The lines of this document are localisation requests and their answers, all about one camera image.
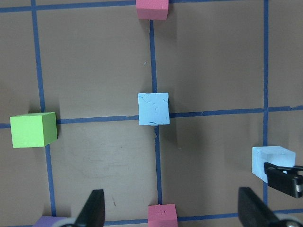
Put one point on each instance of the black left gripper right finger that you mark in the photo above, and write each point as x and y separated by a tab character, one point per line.
252	211

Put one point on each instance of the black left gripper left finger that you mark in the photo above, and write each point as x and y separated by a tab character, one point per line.
93	212

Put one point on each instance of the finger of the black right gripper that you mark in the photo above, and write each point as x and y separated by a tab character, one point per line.
285	179

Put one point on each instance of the light blue foam block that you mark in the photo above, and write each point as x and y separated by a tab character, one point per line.
153	109
276	155

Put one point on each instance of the purple foam block near left arm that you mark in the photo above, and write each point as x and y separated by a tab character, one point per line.
47	221

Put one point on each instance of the pink foam block with dot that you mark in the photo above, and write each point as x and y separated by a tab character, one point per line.
162	216

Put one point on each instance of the green foam block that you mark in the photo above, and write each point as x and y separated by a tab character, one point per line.
33	130

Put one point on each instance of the pink foam block front left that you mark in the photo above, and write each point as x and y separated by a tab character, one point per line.
152	9

